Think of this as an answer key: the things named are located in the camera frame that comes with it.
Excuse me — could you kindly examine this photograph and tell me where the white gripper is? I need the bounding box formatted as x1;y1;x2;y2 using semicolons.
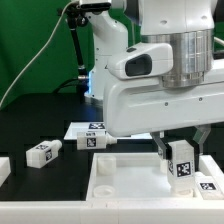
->
103;71;224;169

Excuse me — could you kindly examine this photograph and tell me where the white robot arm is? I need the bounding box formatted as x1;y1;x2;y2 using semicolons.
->
79;0;224;162

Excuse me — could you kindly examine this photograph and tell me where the white square tabletop panel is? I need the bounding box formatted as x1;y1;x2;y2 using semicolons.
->
86;153;202;200

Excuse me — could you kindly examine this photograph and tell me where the white marker sheet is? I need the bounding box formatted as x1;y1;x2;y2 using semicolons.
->
64;122;151;140

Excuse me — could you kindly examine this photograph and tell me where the white front fence bar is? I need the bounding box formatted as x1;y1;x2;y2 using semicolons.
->
0;200;224;224

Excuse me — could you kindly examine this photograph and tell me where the white left fence block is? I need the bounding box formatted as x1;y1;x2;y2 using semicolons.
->
0;157;11;187

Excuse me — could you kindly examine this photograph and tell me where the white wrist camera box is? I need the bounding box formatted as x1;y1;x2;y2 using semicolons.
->
107;43;174;80

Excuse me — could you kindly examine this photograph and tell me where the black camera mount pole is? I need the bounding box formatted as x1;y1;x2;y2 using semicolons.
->
57;2;90;94

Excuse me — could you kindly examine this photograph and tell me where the grey cable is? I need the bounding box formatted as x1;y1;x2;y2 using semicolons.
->
0;0;78;108

